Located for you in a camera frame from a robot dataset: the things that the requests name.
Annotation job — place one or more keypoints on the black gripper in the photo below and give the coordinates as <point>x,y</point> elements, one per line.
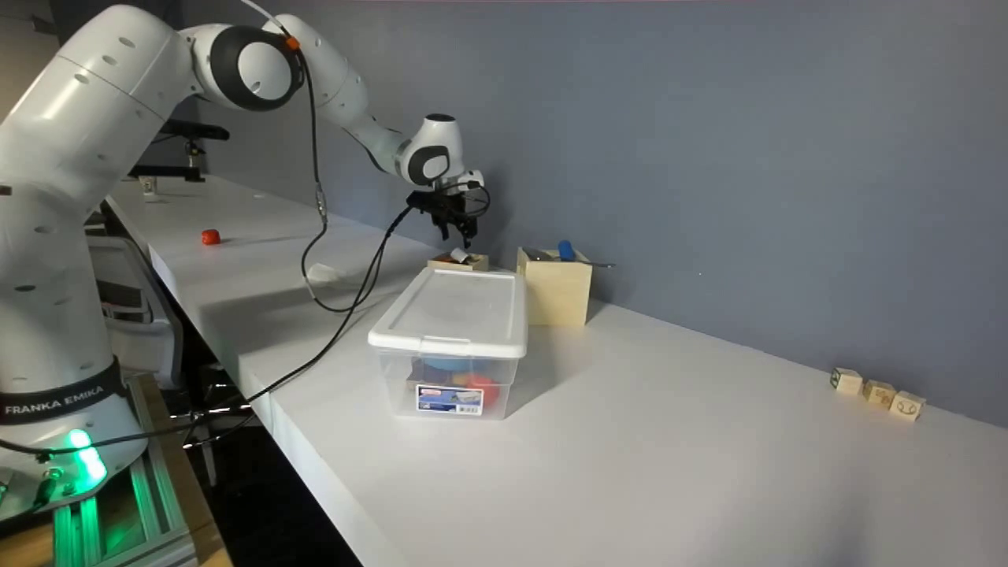
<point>454,207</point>

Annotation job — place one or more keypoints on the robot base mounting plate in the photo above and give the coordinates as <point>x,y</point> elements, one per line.
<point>133,521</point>

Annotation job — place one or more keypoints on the wooden cube block left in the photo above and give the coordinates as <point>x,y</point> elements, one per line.
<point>848,382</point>

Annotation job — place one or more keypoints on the small red cap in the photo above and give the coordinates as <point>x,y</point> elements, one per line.
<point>214,238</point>

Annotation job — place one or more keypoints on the wooden cube block middle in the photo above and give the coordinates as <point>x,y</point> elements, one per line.
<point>880,395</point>

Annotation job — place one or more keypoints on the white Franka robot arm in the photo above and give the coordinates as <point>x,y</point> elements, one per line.
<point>73,141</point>

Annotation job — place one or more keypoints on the blue cylinder block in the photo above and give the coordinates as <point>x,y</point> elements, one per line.
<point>564,249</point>

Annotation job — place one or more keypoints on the wooden cube block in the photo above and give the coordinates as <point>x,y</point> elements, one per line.
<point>848,382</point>
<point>880,395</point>
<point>908,409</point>

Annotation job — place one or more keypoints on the wooden shape sorter box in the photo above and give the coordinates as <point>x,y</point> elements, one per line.
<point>557,290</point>

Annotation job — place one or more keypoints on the wooden cube block right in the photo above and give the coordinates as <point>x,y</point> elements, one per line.
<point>908,409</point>

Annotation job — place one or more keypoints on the clear plastic lidded bin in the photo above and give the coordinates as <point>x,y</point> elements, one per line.
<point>451,340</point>

